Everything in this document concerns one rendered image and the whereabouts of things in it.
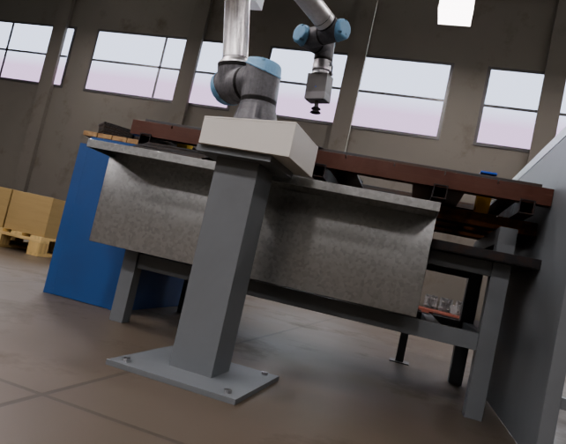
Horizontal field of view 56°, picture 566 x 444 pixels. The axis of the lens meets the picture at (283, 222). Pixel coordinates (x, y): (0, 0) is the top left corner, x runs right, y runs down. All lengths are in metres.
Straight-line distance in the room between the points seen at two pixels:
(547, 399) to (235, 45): 1.40
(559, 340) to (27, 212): 3.93
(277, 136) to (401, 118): 7.33
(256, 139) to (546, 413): 1.09
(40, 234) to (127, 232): 2.41
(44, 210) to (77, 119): 6.67
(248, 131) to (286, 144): 0.13
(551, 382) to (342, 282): 0.72
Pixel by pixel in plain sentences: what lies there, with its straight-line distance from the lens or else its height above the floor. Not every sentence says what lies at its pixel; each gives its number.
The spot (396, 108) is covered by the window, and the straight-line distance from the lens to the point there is 8.87.
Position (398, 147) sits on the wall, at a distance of 8.70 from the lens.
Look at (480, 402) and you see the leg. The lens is 2.04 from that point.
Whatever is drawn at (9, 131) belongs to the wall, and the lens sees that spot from 12.09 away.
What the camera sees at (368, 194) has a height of 0.66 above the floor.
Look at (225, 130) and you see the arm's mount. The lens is 1.58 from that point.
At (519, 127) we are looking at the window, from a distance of 8.81.
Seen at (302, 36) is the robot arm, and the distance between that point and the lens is 2.08.
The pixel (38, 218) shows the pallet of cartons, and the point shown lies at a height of 0.28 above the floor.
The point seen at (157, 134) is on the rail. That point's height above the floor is 0.78.
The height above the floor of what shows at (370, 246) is 0.51.
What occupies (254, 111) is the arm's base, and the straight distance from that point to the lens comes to 1.65.
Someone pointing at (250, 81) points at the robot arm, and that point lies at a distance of 1.69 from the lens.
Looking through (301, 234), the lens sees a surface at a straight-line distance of 1.93.
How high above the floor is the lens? 0.40
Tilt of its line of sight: 4 degrees up
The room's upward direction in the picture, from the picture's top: 13 degrees clockwise
